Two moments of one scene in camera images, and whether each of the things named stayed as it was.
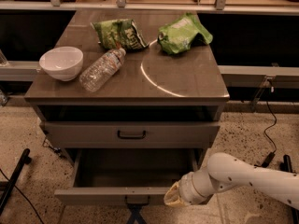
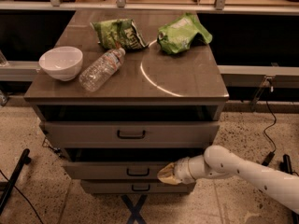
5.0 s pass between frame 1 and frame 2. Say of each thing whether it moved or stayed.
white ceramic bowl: stayed
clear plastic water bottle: stayed
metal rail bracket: stayed
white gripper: moved
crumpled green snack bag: stayed
